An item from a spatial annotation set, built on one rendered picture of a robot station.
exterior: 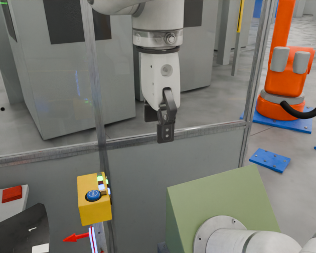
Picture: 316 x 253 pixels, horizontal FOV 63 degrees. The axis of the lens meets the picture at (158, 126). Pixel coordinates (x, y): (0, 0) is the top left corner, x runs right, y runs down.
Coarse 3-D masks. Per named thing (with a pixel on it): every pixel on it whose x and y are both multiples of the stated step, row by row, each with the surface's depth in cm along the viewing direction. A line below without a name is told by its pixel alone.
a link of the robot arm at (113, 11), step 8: (88, 0) 36; (96, 0) 34; (104, 0) 32; (112, 0) 31; (120, 0) 31; (128, 0) 30; (136, 0) 30; (144, 0) 29; (152, 0) 30; (96, 8) 36; (104, 8) 34; (112, 8) 33; (120, 8) 33; (128, 8) 36; (136, 8) 37
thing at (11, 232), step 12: (36, 204) 62; (12, 216) 60; (24, 216) 60; (36, 216) 59; (0, 228) 58; (12, 228) 57; (24, 228) 57; (48, 228) 58; (0, 240) 55; (12, 240) 55; (24, 240) 55; (36, 240) 55; (48, 240) 56; (0, 252) 53; (12, 252) 53; (24, 252) 53; (48, 252) 54
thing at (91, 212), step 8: (80, 176) 94; (88, 176) 94; (96, 176) 94; (104, 176) 94; (80, 184) 90; (88, 184) 90; (96, 184) 90; (104, 184) 90; (80, 192) 87; (80, 200) 83; (88, 200) 83; (96, 200) 83; (104, 200) 83; (80, 208) 81; (88, 208) 82; (96, 208) 83; (104, 208) 84; (80, 216) 83; (88, 216) 84; (96, 216) 85; (104, 216) 86; (88, 224) 85
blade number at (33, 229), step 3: (33, 225) 58; (36, 225) 58; (27, 228) 57; (30, 228) 57; (33, 228) 57; (36, 228) 57; (27, 231) 57; (30, 231) 57; (33, 231) 57; (36, 231) 57; (27, 234) 56
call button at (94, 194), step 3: (90, 192) 85; (93, 192) 85; (96, 192) 85; (87, 195) 84; (90, 195) 84; (93, 195) 84; (96, 195) 84; (99, 195) 85; (90, 198) 83; (93, 198) 83; (96, 198) 84
